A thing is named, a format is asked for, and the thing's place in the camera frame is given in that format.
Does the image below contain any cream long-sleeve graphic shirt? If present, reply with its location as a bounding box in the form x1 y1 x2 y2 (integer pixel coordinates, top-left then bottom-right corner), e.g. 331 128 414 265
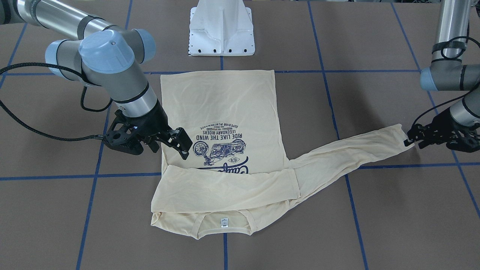
150 70 409 240

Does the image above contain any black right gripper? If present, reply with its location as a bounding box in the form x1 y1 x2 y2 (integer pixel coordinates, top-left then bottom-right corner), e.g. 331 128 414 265
102 103 193 160

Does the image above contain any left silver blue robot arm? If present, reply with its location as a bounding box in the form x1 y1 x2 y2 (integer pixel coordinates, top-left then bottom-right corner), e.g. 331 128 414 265
403 0 480 153

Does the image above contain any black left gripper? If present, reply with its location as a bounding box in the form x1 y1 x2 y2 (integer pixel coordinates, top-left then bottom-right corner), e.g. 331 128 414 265
403 109 480 153

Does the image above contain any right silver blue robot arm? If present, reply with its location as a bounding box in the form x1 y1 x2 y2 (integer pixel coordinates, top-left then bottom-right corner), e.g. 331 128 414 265
1 0 192 159

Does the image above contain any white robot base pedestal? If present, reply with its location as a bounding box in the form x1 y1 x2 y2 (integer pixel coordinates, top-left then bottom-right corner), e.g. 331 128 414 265
188 0 255 57

